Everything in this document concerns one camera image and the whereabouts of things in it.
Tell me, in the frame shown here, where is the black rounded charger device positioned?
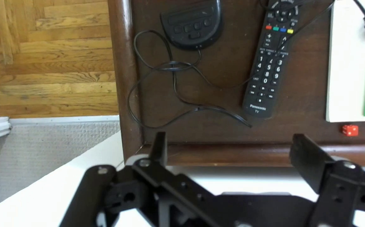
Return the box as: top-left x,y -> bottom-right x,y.
160,0 -> 223,51

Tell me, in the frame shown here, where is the black remote with coloured buttons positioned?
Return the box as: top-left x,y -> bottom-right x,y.
242,0 -> 301,119

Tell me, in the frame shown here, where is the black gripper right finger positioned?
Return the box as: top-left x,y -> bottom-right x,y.
290,134 -> 365,227

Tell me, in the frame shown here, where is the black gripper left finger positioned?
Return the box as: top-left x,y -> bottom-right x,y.
60,133 -> 217,227

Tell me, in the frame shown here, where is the dark wooden side table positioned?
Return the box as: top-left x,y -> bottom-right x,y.
109,0 -> 365,167

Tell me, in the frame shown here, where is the white notepad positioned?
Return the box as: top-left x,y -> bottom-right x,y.
327,0 -> 365,123

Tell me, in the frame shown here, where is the small red block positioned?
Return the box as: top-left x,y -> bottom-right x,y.
342,124 -> 359,138

